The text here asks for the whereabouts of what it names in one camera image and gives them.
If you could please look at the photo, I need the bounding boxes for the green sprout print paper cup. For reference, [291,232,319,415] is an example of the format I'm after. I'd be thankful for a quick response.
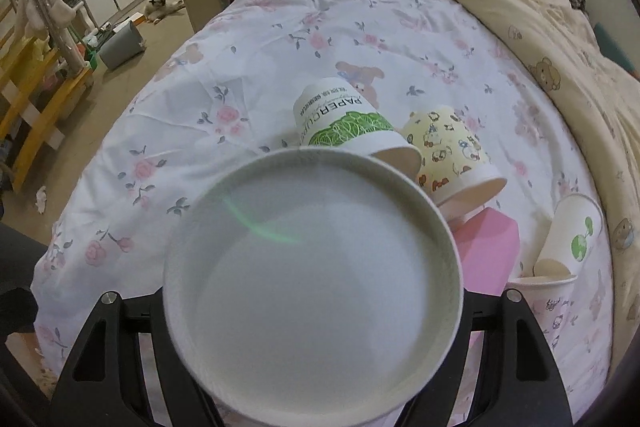
[532,193,603,278]

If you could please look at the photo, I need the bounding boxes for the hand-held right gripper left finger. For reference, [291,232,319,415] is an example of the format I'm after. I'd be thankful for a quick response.
[47,289,224,427]

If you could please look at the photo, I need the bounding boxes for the pink box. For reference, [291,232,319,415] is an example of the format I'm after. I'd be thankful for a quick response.
[451,207,521,298]

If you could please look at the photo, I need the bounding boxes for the crumpled white tissue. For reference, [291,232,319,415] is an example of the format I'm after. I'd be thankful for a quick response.
[31,186,51,214]

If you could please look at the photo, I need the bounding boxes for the cat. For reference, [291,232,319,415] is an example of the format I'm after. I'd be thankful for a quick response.
[144,0,185,24]

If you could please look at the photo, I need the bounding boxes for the plain white paper cup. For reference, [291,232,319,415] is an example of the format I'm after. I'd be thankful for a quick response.
[162,146,463,424]

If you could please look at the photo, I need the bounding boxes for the yellow bear print quilt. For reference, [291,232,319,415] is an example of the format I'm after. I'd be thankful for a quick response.
[385,0,640,358]

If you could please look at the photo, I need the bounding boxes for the yellow wooden frame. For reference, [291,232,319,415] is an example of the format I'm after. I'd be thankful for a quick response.
[0,29,96,194]

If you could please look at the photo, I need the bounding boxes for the yellow cartoon print paper cup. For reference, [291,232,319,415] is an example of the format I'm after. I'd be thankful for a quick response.
[402,105,508,208]

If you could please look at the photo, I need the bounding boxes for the grey plastic bin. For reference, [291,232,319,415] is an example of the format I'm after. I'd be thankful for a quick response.
[98,20,147,70]

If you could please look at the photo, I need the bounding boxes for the pink cartoon print paper cup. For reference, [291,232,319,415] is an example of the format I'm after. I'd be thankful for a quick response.
[505,273,579,333]

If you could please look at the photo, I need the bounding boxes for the floral white bed sheet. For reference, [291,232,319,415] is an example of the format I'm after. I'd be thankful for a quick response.
[30,0,616,427]

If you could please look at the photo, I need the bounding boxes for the green leaf print paper cup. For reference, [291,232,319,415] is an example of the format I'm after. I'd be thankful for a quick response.
[292,78,423,182]

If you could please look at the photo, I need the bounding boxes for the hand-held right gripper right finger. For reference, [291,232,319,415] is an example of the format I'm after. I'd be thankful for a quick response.
[395,288,582,427]

